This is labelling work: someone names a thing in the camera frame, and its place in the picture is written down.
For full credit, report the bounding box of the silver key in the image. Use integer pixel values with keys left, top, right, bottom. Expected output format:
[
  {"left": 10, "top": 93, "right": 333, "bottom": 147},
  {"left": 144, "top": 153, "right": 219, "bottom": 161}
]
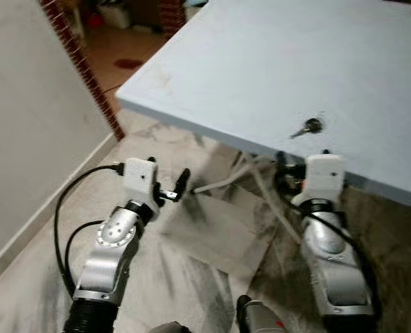
[{"left": 290, "top": 117, "right": 325, "bottom": 139}]

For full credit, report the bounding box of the white table leg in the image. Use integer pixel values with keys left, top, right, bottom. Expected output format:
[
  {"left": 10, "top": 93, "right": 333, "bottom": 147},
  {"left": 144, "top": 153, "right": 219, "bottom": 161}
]
[{"left": 191, "top": 156, "right": 261, "bottom": 195}]

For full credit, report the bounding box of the grey robot left leg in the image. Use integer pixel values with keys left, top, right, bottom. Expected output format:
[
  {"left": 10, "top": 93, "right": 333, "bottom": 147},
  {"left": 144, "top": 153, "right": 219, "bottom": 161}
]
[{"left": 146, "top": 321, "right": 192, "bottom": 333}]

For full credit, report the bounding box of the grey robot leg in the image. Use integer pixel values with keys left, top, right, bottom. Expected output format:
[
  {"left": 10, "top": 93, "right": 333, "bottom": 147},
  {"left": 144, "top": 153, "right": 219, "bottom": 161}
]
[
  {"left": 146, "top": 321, "right": 192, "bottom": 333},
  {"left": 235, "top": 295, "right": 289, "bottom": 333}
]

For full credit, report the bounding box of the grey robot right leg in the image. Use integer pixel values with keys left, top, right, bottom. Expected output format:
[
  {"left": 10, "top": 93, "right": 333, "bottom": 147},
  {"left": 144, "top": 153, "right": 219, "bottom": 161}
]
[{"left": 235, "top": 295, "right": 289, "bottom": 333}]

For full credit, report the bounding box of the red brick pillar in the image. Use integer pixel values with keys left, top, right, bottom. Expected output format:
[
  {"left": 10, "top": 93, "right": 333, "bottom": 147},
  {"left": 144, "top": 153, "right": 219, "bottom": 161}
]
[{"left": 157, "top": 0, "right": 186, "bottom": 35}]

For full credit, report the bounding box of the white container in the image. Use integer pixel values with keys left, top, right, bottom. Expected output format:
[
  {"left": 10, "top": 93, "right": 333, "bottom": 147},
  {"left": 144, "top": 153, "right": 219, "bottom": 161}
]
[{"left": 98, "top": 0, "right": 131, "bottom": 28}]

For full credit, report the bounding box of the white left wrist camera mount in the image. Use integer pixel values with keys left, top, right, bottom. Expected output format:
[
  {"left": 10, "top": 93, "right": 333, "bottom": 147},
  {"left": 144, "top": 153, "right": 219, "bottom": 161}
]
[{"left": 122, "top": 157, "right": 157, "bottom": 205}]

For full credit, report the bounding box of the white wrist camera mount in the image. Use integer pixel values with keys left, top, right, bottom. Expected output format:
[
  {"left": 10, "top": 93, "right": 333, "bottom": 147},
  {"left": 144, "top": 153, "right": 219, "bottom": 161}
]
[
  {"left": 122, "top": 157, "right": 157, "bottom": 205},
  {"left": 304, "top": 154, "right": 346, "bottom": 207}
]

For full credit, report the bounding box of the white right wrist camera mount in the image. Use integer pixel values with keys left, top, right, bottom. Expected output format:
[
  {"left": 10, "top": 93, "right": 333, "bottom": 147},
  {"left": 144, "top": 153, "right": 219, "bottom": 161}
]
[{"left": 304, "top": 154, "right": 346, "bottom": 207}]

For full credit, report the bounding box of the short black left arm cable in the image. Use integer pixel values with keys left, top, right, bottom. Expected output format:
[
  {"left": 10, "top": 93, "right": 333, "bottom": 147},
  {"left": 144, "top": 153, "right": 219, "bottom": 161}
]
[{"left": 64, "top": 220, "right": 105, "bottom": 292}]

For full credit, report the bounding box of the red brick wall edge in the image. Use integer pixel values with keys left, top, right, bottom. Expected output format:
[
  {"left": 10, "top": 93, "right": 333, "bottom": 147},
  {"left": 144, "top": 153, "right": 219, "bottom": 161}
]
[{"left": 39, "top": 0, "right": 126, "bottom": 139}]

